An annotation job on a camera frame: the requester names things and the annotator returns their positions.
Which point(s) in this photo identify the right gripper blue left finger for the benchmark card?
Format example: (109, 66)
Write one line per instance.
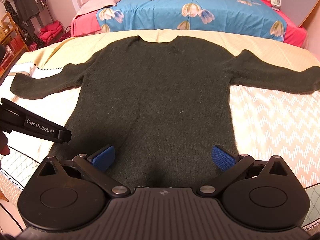
(93, 167)

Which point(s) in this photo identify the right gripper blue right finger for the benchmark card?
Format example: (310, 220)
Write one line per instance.
(233, 167)

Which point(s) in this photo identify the dark green knit sweater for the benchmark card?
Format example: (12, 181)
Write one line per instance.
(163, 106)

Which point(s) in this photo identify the red clothes pile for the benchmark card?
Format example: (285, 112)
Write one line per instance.
(50, 31)

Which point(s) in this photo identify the person left hand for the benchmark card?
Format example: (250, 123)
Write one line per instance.
(4, 149)

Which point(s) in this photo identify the yellow patterned bed cover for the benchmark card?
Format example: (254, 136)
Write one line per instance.
(266, 122)

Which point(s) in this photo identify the wooden shelf unit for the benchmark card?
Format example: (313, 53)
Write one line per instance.
(12, 40)

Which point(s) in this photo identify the pink pillow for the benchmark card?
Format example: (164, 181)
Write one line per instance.
(93, 5)

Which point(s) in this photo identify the blue floral bedsheet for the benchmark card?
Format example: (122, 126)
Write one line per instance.
(245, 17)

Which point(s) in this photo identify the white digital clock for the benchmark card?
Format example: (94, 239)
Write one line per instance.
(275, 4)

